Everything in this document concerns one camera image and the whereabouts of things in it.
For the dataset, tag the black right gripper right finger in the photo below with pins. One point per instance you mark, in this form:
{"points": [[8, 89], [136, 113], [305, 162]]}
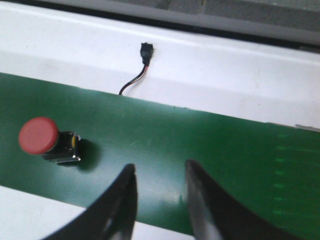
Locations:
{"points": [[216, 215]]}

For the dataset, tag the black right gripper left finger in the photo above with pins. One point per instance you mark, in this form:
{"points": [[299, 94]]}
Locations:
{"points": [[111, 217]]}

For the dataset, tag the red mushroom push button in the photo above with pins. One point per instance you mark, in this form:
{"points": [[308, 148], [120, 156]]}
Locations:
{"points": [[41, 136]]}

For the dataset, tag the green conveyor belt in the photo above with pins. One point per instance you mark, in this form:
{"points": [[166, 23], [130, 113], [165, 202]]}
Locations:
{"points": [[274, 170]]}

